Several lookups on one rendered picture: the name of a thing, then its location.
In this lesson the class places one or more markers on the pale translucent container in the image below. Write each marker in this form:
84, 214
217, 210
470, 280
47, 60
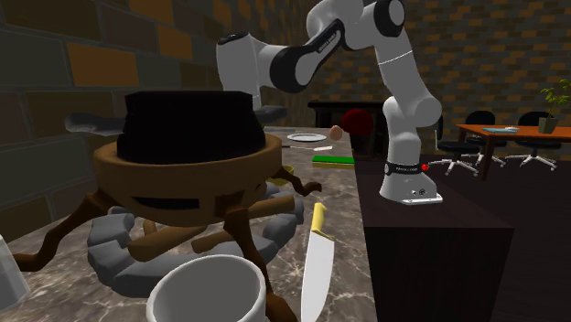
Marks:
9, 276

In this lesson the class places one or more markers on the white plate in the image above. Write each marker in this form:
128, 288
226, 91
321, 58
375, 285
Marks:
307, 137

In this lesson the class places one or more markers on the yellow bowl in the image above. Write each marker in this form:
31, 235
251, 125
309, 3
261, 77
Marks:
281, 180

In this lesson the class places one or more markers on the white cup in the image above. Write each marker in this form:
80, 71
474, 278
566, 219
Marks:
209, 285

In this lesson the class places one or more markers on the dark robot stand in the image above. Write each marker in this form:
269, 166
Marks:
428, 249

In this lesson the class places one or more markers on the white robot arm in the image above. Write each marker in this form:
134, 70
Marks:
403, 120

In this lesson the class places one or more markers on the black office chair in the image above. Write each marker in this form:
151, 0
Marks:
481, 117
453, 147
535, 145

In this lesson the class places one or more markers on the orange wooden table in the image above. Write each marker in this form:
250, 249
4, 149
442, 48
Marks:
495, 133

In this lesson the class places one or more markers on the brown egg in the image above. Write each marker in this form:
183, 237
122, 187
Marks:
336, 132

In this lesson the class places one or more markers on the green and yellow sponge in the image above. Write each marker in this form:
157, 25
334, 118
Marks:
332, 159

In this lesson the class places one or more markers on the brown cauldron campfire figure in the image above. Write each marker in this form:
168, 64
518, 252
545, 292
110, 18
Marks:
187, 183

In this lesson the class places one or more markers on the dark red round ball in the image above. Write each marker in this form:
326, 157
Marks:
357, 121

